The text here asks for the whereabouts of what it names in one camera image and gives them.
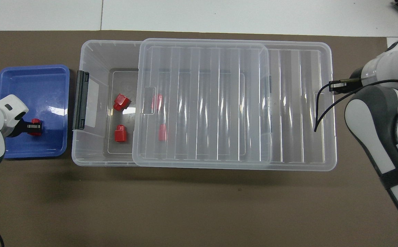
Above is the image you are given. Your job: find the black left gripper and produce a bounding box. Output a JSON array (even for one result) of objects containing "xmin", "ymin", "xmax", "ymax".
[{"xmin": 15, "ymin": 117, "xmax": 43, "ymax": 136}]

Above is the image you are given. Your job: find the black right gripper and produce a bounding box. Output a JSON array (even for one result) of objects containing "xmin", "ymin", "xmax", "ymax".
[{"xmin": 329, "ymin": 68, "xmax": 364, "ymax": 94}]

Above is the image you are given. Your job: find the clear ribbed box lid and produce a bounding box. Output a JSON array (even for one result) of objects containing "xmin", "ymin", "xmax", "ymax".
[{"xmin": 132, "ymin": 38, "xmax": 338, "ymax": 171}]

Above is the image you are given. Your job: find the blue plastic tray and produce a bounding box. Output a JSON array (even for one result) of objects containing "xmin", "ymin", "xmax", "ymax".
[{"xmin": 0, "ymin": 64, "xmax": 70, "ymax": 159}]

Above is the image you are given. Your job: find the black box latch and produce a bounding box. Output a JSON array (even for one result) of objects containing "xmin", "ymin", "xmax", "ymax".
[{"xmin": 72, "ymin": 70, "xmax": 90, "ymax": 131}]

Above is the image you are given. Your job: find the clear plastic storage box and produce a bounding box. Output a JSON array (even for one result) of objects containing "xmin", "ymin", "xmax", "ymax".
[{"xmin": 71, "ymin": 39, "xmax": 281, "ymax": 167}]

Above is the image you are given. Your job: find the brown table mat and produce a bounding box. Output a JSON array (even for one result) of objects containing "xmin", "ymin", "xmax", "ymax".
[{"xmin": 0, "ymin": 30, "xmax": 398, "ymax": 247}]

